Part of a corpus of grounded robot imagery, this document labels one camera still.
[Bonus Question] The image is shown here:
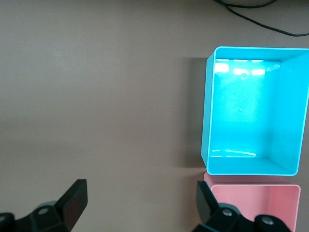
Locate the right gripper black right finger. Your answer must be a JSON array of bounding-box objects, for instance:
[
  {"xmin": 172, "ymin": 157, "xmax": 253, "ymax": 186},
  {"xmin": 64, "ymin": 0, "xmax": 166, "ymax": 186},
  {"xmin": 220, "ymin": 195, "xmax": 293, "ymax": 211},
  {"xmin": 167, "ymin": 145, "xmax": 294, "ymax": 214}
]
[{"xmin": 192, "ymin": 181, "xmax": 292, "ymax": 232}]

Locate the long black loose cable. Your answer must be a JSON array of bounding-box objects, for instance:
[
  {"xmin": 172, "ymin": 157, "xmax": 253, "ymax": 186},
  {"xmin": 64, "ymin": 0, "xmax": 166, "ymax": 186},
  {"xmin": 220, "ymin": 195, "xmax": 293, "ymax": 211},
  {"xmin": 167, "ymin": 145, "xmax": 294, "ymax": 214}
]
[
  {"xmin": 223, "ymin": 0, "xmax": 277, "ymax": 8},
  {"xmin": 212, "ymin": 0, "xmax": 309, "ymax": 37}
]

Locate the blue plastic bin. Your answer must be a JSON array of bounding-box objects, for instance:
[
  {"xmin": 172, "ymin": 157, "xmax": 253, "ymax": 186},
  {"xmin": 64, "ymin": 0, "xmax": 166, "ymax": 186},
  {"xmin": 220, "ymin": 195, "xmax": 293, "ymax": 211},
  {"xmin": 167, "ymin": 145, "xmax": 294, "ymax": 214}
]
[{"xmin": 200, "ymin": 46, "xmax": 309, "ymax": 176}]

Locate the pink plastic bin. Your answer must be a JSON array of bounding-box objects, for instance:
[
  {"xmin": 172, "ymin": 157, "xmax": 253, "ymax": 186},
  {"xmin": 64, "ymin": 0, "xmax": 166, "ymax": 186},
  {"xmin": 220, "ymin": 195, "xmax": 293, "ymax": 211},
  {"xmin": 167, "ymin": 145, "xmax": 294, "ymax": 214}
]
[{"xmin": 203, "ymin": 173, "xmax": 301, "ymax": 232}]

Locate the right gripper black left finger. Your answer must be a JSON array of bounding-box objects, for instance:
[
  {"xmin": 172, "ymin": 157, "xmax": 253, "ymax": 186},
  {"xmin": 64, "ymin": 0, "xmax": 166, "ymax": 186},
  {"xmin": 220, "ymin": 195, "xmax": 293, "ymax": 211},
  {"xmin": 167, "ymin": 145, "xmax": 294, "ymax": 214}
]
[{"xmin": 0, "ymin": 179, "xmax": 88, "ymax": 232}]

